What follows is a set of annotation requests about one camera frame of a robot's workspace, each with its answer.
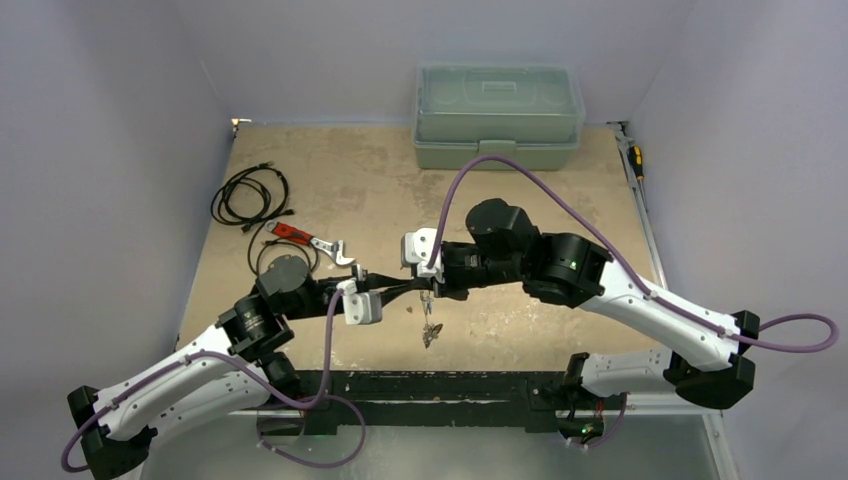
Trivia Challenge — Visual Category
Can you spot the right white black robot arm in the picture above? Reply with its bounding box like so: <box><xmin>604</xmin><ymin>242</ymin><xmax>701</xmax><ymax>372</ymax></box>
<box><xmin>426</xmin><ymin>199</ymin><xmax>759</xmax><ymax>410</ymax></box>

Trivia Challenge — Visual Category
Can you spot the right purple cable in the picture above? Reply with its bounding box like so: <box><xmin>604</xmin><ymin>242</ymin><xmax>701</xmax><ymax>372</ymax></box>
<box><xmin>426</xmin><ymin>156</ymin><xmax>840</xmax><ymax>354</ymax></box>

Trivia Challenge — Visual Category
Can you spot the green plastic toolbox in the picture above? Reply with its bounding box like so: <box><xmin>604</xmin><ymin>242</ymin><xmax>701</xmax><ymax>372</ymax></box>
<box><xmin>412</xmin><ymin>63</ymin><xmax>586</xmax><ymax>171</ymax></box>

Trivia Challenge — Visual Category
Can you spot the keyring with keys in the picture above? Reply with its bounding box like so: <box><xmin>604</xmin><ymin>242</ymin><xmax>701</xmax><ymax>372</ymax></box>
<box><xmin>419</xmin><ymin>290</ymin><xmax>443</xmax><ymax>349</ymax></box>

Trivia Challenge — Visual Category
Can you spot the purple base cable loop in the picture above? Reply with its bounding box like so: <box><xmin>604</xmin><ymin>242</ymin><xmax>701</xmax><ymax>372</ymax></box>
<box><xmin>255</xmin><ymin>393</ymin><xmax>367</xmax><ymax>470</ymax></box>

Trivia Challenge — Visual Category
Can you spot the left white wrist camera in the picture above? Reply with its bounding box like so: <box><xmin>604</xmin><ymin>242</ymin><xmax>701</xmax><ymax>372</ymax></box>
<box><xmin>337</xmin><ymin>264</ymin><xmax>383</xmax><ymax>325</ymax></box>

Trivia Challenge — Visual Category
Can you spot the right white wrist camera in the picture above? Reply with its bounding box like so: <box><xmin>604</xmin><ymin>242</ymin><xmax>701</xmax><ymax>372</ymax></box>
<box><xmin>401</xmin><ymin>228</ymin><xmax>444</xmax><ymax>283</ymax></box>

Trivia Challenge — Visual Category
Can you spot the yellow black screwdriver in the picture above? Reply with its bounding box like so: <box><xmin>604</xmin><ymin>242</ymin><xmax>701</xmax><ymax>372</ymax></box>
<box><xmin>627</xmin><ymin>145</ymin><xmax>644</xmax><ymax>181</ymax></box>

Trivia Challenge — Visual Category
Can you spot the red handled adjustable wrench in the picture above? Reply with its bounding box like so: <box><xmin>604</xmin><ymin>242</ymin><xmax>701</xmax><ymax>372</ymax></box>
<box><xmin>264</xmin><ymin>220</ymin><xmax>355</xmax><ymax>267</ymax></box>

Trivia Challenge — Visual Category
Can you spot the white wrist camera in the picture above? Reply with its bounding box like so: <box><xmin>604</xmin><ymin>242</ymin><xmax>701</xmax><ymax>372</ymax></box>
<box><xmin>337</xmin><ymin>264</ymin><xmax>383</xmax><ymax>325</ymax></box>
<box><xmin>401</xmin><ymin>228</ymin><xmax>444</xmax><ymax>283</ymax></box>

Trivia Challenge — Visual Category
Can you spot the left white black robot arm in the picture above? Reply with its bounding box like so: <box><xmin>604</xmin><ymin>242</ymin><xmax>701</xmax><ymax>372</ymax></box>
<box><xmin>61</xmin><ymin>256</ymin><xmax>433</xmax><ymax>479</ymax></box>

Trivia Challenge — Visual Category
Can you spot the black coiled cable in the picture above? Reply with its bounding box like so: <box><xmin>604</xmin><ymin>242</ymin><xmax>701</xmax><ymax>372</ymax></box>
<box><xmin>210</xmin><ymin>162</ymin><xmax>321</xmax><ymax>291</ymax></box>

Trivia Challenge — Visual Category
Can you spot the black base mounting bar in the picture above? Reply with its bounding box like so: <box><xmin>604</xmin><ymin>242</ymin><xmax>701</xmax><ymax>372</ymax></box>
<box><xmin>259</xmin><ymin>371</ymin><xmax>624</xmax><ymax>436</ymax></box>

